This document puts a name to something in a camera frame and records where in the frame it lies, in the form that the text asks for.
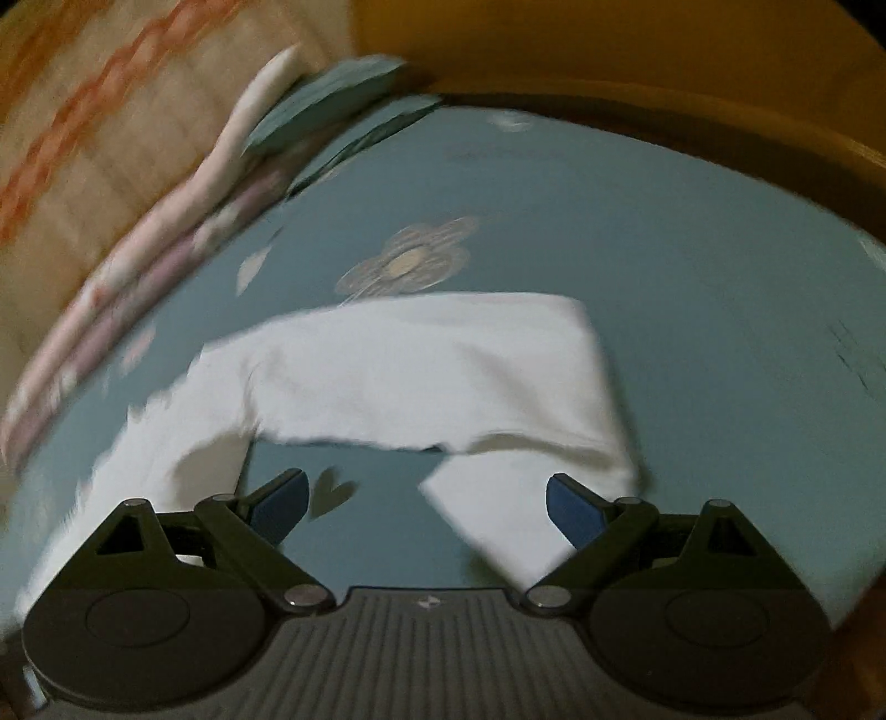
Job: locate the patterned orange beige curtain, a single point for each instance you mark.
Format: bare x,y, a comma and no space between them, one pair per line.
104,138

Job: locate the white printed long-sleeve shirt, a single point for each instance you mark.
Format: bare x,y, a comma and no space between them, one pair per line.
415,367

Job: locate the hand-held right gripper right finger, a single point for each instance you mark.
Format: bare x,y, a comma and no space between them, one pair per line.
571,509

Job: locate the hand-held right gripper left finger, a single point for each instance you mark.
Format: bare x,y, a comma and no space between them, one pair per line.
280,509

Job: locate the blue floral bed sheet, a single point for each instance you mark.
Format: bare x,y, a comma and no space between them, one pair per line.
623,208

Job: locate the wooden headboard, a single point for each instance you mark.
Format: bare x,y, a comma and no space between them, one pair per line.
623,48

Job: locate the pink floral quilt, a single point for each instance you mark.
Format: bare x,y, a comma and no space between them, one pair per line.
173,208

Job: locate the purple floral quilt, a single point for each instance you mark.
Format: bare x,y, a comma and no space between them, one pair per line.
207,235

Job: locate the teal pillow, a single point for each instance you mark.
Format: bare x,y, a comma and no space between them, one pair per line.
318,104
374,128

